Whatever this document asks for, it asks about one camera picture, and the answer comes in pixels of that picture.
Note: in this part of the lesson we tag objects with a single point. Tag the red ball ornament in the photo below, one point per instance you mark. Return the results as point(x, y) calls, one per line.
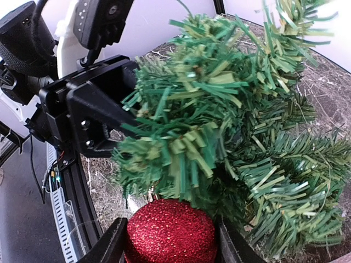
point(168, 230)

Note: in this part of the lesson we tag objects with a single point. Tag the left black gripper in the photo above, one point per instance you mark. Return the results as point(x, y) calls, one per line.
point(79, 106)

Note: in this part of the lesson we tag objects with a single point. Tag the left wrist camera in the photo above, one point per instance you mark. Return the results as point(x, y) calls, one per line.
point(98, 24)

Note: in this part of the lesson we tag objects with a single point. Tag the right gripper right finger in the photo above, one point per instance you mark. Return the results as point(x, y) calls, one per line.
point(232, 246)

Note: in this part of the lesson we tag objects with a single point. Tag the white perforated cable duct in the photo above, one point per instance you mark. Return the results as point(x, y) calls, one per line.
point(64, 215)

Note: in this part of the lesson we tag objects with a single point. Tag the small green christmas tree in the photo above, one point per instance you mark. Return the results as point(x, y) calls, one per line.
point(217, 127)

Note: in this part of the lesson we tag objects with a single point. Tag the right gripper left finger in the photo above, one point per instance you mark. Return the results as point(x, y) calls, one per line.
point(111, 245)

